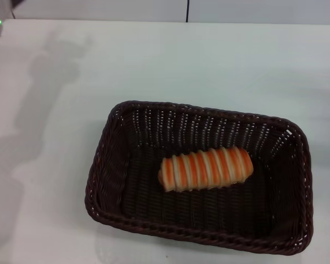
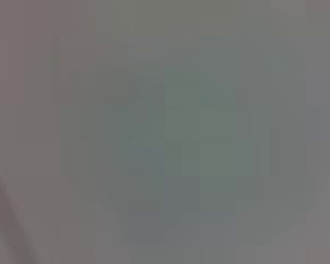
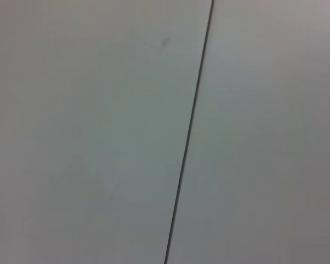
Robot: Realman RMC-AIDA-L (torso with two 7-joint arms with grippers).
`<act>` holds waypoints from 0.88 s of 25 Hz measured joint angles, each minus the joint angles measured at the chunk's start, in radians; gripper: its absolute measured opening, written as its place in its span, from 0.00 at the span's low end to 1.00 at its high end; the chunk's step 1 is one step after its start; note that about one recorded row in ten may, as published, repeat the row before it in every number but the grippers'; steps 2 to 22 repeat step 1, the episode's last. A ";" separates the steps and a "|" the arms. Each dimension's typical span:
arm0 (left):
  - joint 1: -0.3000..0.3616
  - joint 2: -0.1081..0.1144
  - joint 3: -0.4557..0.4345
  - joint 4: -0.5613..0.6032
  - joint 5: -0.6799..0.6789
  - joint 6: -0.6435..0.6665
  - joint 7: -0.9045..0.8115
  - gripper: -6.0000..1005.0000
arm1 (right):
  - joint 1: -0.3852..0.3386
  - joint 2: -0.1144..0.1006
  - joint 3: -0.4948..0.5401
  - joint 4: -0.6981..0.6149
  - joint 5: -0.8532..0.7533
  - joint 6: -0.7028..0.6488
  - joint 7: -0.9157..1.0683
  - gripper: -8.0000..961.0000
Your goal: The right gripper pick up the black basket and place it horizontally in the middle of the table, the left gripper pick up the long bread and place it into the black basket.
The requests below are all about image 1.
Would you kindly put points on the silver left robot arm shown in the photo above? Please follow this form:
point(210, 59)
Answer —
point(0, 11)

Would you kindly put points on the dark brown woven basket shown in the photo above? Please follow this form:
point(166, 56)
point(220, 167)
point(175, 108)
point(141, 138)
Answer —
point(209, 214)

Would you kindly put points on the orange striped bread roll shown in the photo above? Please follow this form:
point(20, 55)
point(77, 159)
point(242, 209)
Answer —
point(206, 169)

